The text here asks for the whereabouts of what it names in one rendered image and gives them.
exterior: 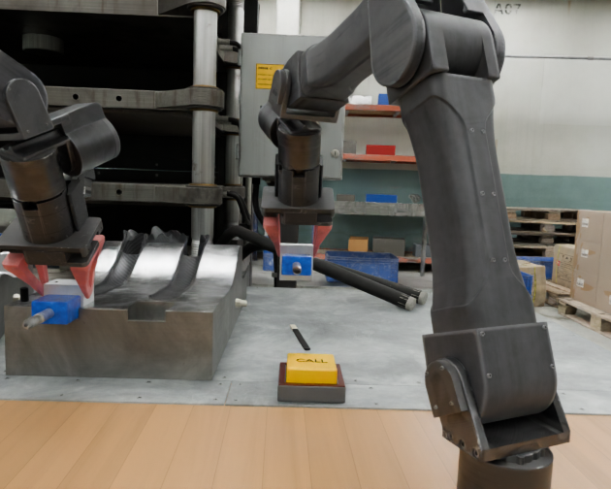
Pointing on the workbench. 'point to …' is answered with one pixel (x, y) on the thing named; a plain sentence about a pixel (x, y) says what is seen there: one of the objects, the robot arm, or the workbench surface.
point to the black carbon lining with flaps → (126, 258)
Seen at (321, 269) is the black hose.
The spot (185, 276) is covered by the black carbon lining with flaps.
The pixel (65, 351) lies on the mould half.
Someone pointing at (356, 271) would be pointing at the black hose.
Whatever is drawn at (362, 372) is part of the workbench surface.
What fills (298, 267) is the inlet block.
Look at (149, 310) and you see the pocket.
